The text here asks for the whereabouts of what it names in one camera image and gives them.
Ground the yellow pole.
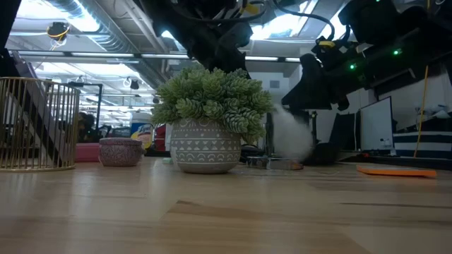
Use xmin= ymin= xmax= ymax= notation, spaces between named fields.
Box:
xmin=413 ymin=65 xmax=430 ymax=159

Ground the white frosted lightbulb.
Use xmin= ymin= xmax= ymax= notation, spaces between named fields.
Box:
xmin=270 ymin=104 xmax=314 ymax=160

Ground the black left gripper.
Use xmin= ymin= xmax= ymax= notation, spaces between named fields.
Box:
xmin=197 ymin=20 xmax=254 ymax=80

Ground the black ceiling light bar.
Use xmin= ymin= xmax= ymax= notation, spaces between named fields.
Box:
xmin=10 ymin=51 xmax=301 ymax=64

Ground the potted green succulent plant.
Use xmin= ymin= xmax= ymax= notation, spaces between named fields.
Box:
xmin=150 ymin=65 xmax=275 ymax=174

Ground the red object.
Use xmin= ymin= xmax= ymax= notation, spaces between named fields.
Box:
xmin=154 ymin=125 xmax=167 ymax=152

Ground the person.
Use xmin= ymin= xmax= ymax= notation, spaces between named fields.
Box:
xmin=77 ymin=111 xmax=102 ymax=144

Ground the black diagonal support strut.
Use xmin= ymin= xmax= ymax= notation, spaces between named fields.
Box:
xmin=0 ymin=49 xmax=71 ymax=167

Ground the black clamp stand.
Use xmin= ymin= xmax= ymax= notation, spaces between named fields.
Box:
xmin=309 ymin=111 xmax=318 ymax=142

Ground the small purple patterned bowl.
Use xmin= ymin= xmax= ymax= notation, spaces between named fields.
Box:
xmin=98 ymin=137 xmax=144 ymax=167

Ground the white board panel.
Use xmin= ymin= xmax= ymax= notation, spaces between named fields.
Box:
xmin=359 ymin=95 xmax=396 ymax=153

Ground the black upright panel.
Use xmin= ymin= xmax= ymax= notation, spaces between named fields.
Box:
xmin=331 ymin=112 xmax=361 ymax=152

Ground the navy white striped box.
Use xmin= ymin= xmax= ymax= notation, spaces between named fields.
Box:
xmin=392 ymin=131 xmax=452 ymax=159

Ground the pink rectangular case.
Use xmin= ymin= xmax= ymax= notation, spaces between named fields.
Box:
xmin=73 ymin=143 xmax=102 ymax=163

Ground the blue yellow wipes container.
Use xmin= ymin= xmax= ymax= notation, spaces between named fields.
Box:
xmin=131 ymin=123 xmax=155 ymax=149

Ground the black frame stand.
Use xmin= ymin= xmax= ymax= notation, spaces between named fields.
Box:
xmin=69 ymin=81 xmax=104 ymax=137

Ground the gold wire basket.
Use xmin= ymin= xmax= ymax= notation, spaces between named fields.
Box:
xmin=0 ymin=76 xmax=81 ymax=173

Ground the orange flat notepad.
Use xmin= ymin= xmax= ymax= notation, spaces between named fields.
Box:
xmin=356 ymin=166 xmax=438 ymax=179

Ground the yellow black ceiling cable reel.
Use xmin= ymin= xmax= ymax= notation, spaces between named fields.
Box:
xmin=47 ymin=21 xmax=71 ymax=49

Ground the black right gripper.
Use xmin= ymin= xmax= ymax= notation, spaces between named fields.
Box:
xmin=282 ymin=38 xmax=415 ymax=112

